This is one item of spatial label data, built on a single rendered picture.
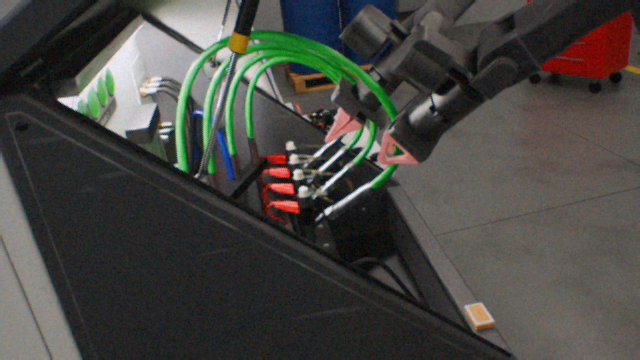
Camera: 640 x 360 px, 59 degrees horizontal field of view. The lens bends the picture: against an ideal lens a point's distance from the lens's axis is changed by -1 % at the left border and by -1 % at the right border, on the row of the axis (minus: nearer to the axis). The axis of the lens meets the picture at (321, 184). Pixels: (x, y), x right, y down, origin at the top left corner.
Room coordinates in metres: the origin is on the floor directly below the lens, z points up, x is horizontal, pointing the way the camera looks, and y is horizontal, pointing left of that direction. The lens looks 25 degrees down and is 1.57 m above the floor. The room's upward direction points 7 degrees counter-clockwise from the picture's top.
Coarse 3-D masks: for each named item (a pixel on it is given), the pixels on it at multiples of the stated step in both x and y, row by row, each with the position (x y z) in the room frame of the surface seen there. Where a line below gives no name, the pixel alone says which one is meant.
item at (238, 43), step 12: (252, 0) 0.59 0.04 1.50; (240, 12) 0.59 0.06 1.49; (252, 12) 0.59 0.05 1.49; (240, 24) 0.59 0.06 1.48; (252, 24) 0.60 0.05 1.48; (240, 36) 0.59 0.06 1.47; (240, 48) 0.59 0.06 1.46; (228, 72) 0.60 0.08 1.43; (228, 84) 0.60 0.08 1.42; (216, 120) 0.60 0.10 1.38; (216, 132) 0.60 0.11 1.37; (204, 156) 0.60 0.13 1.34; (204, 168) 0.60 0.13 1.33; (204, 180) 0.59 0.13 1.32
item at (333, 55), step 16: (256, 32) 0.85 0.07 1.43; (272, 32) 0.84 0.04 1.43; (208, 48) 0.87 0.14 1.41; (320, 48) 0.82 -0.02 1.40; (352, 64) 0.81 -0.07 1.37; (192, 80) 0.88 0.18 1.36; (368, 80) 0.80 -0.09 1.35; (384, 96) 0.79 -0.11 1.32; (176, 128) 0.90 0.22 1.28; (384, 176) 0.79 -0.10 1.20
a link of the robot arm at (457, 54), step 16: (416, 32) 0.71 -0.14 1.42; (432, 32) 0.71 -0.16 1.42; (400, 48) 0.73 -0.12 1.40; (416, 48) 0.69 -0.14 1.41; (432, 48) 0.69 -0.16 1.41; (448, 48) 0.69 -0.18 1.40; (464, 48) 0.72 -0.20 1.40; (400, 64) 0.69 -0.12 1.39; (416, 64) 0.69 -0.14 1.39; (432, 64) 0.69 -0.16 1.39; (448, 64) 0.69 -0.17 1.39; (464, 64) 0.68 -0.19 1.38; (496, 64) 0.64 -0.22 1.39; (512, 64) 0.64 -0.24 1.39; (416, 80) 0.69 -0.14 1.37; (432, 80) 0.69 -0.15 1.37; (480, 80) 0.66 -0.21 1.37; (496, 80) 0.65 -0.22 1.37; (512, 80) 0.64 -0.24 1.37
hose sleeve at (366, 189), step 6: (366, 186) 0.80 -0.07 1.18; (354, 192) 0.81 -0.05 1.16; (360, 192) 0.80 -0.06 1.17; (366, 192) 0.80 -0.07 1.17; (372, 192) 0.80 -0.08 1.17; (348, 198) 0.81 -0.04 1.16; (354, 198) 0.81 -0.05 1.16; (360, 198) 0.80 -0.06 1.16; (336, 204) 0.82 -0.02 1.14; (342, 204) 0.81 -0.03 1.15; (348, 204) 0.81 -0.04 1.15; (354, 204) 0.81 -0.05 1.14; (336, 210) 0.82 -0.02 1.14; (342, 210) 0.81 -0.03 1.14
